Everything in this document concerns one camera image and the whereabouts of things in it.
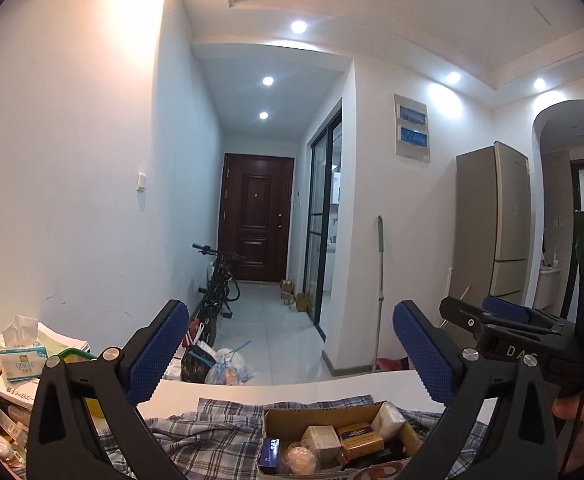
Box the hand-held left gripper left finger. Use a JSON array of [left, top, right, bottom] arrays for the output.
[[26, 299, 191, 480]]

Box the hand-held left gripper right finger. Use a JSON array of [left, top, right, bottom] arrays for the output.
[[393, 300, 558, 480]]

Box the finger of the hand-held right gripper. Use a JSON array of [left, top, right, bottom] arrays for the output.
[[439, 296, 503, 341], [482, 296, 570, 336]]

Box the white soft pack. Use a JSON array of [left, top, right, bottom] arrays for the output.
[[372, 402, 407, 436]]

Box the yellow cigarette pack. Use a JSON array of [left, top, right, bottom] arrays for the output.
[[337, 422, 385, 461]]

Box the small beige box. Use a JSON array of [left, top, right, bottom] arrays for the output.
[[301, 425, 340, 463]]

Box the small blue box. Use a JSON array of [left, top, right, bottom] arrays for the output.
[[258, 437, 283, 473]]

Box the pink round item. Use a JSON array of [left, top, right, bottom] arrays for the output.
[[282, 442, 319, 476]]

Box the person's right hand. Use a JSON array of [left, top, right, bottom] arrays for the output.
[[552, 392, 584, 426]]

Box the black trash bag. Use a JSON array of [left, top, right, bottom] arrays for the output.
[[181, 342, 218, 383]]

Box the white bathroom vanity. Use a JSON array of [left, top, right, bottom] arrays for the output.
[[537, 266, 563, 311]]

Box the blue and white plastic bag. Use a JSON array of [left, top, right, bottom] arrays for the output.
[[206, 347, 253, 386]]

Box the yellow container with green rim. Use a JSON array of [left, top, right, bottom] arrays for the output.
[[47, 355, 105, 420]]

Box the black bicycle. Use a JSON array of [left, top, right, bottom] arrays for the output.
[[192, 242, 247, 346]]

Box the beige refrigerator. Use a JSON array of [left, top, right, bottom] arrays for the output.
[[454, 141, 531, 306]]

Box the white paper stack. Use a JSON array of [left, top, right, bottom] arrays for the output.
[[37, 322, 92, 363]]

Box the blue plaid cloth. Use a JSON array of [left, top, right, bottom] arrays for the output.
[[94, 394, 488, 480]]

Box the tissue pack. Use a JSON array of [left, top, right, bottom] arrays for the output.
[[0, 315, 48, 380]]

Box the white and blue flat box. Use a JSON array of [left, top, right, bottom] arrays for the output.
[[0, 375, 43, 411]]

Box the dark red door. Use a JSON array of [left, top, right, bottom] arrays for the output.
[[218, 153, 294, 282]]

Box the black framed glass door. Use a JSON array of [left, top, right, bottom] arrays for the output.
[[304, 107, 344, 331]]

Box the grey mop handle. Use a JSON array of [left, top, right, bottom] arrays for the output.
[[372, 216, 387, 373]]

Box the black cable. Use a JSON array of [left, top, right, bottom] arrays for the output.
[[559, 395, 584, 476]]

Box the wall electrical panel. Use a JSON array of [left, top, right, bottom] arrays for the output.
[[393, 93, 431, 163]]

